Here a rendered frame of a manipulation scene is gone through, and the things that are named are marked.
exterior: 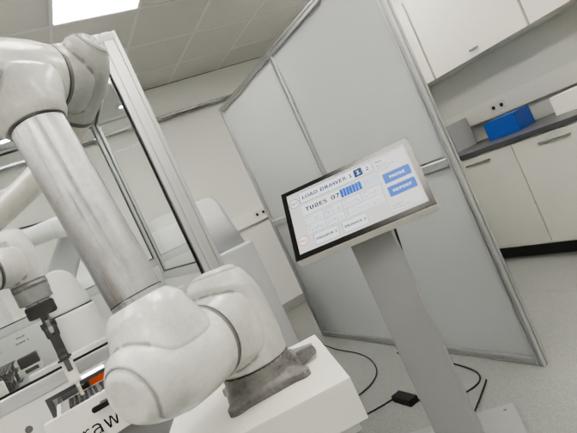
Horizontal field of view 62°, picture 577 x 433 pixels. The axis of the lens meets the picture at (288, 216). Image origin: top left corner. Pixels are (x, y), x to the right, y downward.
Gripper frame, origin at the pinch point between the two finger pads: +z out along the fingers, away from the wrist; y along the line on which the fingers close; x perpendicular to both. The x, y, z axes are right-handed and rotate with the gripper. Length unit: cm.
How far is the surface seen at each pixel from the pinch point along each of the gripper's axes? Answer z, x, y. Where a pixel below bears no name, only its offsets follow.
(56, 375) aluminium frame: 2.1, 3.7, 23.0
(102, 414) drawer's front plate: 12.4, -2.0, -10.8
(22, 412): 7.5, 15.8, 23.7
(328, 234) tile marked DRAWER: 0, -90, -7
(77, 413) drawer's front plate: 9.0, 2.9, -10.6
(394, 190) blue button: -5, -112, -23
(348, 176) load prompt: -16, -108, -7
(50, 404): 9.2, 8.5, 23.4
